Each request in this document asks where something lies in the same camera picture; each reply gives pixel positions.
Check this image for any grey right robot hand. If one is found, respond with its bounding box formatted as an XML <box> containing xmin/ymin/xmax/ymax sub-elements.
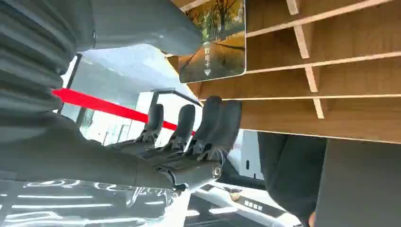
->
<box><xmin>0</xmin><ymin>0</ymin><xmax>243</xmax><ymax>192</ymax></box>

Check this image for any red barrier belt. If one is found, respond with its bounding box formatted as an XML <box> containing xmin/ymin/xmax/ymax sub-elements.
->
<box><xmin>52</xmin><ymin>88</ymin><xmax>197</xmax><ymax>136</ymax></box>

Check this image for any ribbed grey right arm sleeve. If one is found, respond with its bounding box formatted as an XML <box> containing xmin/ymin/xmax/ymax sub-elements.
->
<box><xmin>0</xmin><ymin>0</ymin><xmax>95</xmax><ymax>143</ymax></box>

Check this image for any black label strip with text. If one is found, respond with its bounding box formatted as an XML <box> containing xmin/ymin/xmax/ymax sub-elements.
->
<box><xmin>234</xmin><ymin>195</ymin><xmax>286</xmax><ymax>219</ymax></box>

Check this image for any person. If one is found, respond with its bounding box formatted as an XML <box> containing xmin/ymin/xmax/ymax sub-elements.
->
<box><xmin>257</xmin><ymin>131</ymin><xmax>328</xmax><ymax>227</ymax></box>

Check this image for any wooden card box with dividers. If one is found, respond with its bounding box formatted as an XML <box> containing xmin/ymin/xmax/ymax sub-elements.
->
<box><xmin>165</xmin><ymin>0</ymin><xmax>401</xmax><ymax>145</ymax></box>

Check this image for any dark grey flat panel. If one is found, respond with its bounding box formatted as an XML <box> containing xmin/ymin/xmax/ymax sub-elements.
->
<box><xmin>314</xmin><ymin>139</ymin><xmax>401</xmax><ymax>227</ymax></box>

